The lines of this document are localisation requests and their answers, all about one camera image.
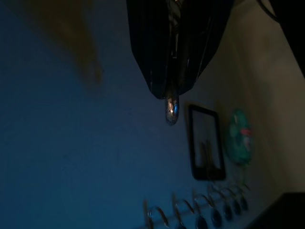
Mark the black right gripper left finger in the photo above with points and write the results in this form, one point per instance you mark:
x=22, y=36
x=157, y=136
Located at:
x=147, y=35

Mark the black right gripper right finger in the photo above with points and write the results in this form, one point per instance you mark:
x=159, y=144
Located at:
x=200, y=35

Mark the black key bunch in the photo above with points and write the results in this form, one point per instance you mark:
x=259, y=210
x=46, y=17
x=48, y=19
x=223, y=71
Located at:
x=172, y=109

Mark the blue capped metal hook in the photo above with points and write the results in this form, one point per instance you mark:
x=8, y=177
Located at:
x=177, y=208
x=201, y=221
x=147, y=212

